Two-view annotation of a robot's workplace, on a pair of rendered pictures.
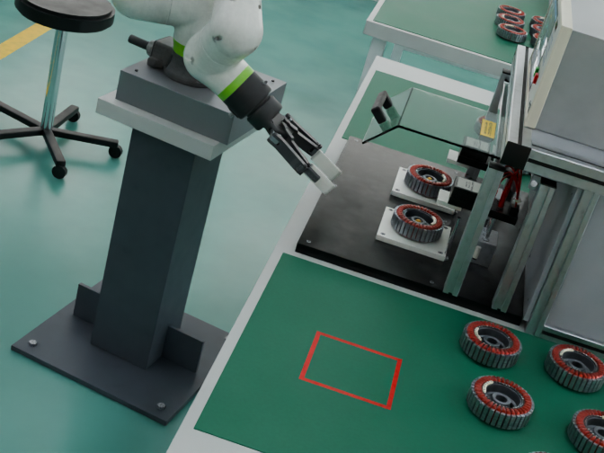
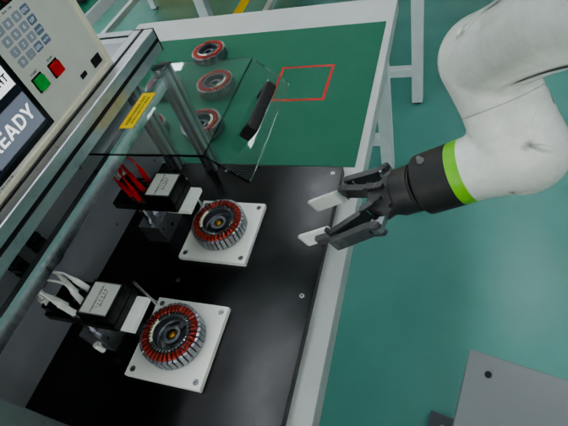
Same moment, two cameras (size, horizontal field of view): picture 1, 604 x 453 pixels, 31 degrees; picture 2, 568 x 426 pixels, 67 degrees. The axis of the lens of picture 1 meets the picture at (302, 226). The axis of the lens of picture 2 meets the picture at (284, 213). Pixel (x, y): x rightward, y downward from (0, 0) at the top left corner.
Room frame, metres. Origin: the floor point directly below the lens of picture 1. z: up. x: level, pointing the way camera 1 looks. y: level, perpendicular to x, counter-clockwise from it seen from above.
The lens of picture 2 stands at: (2.59, 0.15, 1.46)
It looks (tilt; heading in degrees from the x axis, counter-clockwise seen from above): 49 degrees down; 206
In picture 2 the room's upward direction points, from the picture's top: 21 degrees counter-clockwise
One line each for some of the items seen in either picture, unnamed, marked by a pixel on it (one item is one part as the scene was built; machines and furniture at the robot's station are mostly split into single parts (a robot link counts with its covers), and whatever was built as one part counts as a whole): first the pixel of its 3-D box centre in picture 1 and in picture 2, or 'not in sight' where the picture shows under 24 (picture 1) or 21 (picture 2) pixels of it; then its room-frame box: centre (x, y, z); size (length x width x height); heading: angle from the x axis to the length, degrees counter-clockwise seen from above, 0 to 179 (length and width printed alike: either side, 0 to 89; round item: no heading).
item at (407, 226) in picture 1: (417, 223); (219, 224); (2.11, -0.24, 0.80); 0.11 x 0.11 x 0.04
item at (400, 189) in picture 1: (425, 190); (178, 341); (2.35, -0.26, 0.78); 0.15 x 0.15 x 0.01; 85
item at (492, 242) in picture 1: (482, 245); (161, 221); (2.10, -0.38, 0.80); 0.08 x 0.05 x 0.06; 175
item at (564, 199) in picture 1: (552, 190); (57, 229); (2.21, -0.50, 0.92); 0.66 x 0.01 x 0.30; 175
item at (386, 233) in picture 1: (413, 233); (223, 231); (2.11, -0.24, 0.78); 0.15 x 0.15 x 0.01; 85
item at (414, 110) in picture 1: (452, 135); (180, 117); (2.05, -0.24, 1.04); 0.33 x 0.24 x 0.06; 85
